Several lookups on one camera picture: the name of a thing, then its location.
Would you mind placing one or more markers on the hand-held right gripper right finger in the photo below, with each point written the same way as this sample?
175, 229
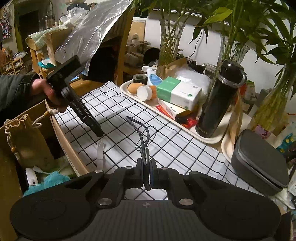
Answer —
153, 171

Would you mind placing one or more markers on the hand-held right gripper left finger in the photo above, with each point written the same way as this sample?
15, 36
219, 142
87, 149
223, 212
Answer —
140, 171

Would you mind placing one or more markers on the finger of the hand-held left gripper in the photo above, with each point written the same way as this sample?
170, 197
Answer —
97, 131

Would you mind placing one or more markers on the brown cardboard box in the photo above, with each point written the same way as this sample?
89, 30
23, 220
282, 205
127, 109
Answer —
67, 143

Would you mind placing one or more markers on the teal knitted cloth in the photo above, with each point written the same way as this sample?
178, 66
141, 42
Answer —
50, 179

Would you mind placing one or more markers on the person's left forearm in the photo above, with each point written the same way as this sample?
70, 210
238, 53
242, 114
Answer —
16, 90

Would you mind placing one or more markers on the person's left hand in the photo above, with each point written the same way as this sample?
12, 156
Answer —
46, 91

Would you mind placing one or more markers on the white black checked tablecloth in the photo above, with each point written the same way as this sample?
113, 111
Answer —
115, 111

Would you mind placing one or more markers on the wooden side table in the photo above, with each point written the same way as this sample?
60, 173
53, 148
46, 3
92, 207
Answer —
92, 85

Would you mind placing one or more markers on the green checked cloth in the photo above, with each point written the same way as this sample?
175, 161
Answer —
41, 37

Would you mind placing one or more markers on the silver foil sheet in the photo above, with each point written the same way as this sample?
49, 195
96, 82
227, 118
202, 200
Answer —
97, 30

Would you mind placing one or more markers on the yellow egg-shaped sponge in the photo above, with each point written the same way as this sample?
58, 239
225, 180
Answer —
134, 88

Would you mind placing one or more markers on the white-lidded jar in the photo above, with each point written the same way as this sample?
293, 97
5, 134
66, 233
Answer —
143, 93

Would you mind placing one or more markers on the red foil packet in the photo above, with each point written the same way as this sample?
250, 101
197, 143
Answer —
188, 122

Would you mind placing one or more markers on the wooden shelf unit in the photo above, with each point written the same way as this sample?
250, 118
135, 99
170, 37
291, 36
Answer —
123, 46

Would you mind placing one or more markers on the red white box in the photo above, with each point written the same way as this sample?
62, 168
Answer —
168, 107

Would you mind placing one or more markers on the black tape roll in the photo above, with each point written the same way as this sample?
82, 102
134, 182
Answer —
140, 78

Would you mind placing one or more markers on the white blue spray bottle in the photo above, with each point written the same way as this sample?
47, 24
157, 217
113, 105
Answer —
153, 80

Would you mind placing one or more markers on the green white tissue box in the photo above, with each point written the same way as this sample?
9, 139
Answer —
182, 92

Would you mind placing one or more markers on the black round dish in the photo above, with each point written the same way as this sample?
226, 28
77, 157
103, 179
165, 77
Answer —
151, 56

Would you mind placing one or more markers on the black thermos bottle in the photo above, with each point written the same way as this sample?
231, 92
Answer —
215, 104

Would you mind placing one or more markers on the brown paper bag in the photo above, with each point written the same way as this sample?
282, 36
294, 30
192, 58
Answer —
173, 67
235, 120

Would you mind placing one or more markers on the white plastic bag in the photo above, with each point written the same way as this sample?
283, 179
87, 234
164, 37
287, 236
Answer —
194, 76

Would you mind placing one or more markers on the grey hard case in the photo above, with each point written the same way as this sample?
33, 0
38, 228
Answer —
256, 162

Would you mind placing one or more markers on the glass vase with bamboo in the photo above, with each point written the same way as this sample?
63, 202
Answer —
272, 109
171, 46
233, 51

